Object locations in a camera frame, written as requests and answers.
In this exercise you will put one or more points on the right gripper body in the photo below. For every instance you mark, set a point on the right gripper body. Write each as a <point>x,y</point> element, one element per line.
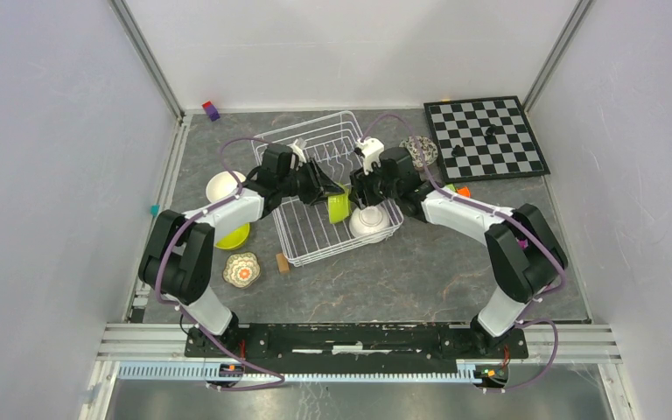
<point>392,189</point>

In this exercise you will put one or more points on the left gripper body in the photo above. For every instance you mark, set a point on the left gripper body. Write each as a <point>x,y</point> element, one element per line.
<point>291,183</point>

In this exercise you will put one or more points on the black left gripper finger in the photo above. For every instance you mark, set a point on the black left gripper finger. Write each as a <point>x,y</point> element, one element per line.
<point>320,182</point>
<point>312,195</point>

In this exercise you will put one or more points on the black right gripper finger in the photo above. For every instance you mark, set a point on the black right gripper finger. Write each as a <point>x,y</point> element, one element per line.
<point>357,188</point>
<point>375,195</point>

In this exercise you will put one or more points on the green square plastic bowl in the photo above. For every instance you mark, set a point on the green square plastic bowl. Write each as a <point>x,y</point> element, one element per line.
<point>339,206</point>

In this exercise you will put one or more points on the white round bowl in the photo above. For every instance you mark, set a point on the white round bowl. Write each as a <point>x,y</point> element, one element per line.
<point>370,224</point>

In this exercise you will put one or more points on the pink patterned bowl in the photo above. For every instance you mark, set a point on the pink patterned bowl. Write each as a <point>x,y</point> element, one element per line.
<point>421,149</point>

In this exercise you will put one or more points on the large white ribbed bowl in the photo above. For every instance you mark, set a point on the large white ribbed bowl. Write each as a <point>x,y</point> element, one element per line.
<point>223,184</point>

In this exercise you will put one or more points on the yellow green round bowl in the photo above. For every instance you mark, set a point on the yellow green round bowl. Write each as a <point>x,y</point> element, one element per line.
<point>235,239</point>

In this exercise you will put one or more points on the cream lobed small bowl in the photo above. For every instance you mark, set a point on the cream lobed small bowl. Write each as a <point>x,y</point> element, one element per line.
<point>241,270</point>

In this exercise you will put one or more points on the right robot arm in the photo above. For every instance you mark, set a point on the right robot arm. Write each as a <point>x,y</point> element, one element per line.
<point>525,255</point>

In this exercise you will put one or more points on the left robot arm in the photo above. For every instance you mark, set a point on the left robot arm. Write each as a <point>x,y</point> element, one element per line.
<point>177,258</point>

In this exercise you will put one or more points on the black chess piece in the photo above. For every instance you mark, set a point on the black chess piece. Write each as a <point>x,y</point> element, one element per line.
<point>458,151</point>
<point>492,130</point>

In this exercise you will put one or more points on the orange curved plastic piece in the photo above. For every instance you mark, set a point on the orange curved plastic piece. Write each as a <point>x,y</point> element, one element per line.
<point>464,192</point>

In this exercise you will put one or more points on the small wooden block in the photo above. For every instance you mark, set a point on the small wooden block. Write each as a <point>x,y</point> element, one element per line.
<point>283,264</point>

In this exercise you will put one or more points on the black white chessboard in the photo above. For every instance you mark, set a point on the black white chessboard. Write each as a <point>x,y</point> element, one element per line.
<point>513,153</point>

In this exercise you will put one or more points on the red purple block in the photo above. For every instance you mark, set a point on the red purple block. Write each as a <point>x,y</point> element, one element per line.
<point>211,111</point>

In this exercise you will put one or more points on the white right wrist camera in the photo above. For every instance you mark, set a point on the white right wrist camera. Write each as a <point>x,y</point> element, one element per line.
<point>370,150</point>

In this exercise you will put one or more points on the white wire dish rack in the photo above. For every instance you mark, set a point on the white wire dish rack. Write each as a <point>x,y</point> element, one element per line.
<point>309,232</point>

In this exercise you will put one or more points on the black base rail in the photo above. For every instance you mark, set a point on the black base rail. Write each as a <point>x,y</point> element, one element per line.
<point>369,348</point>

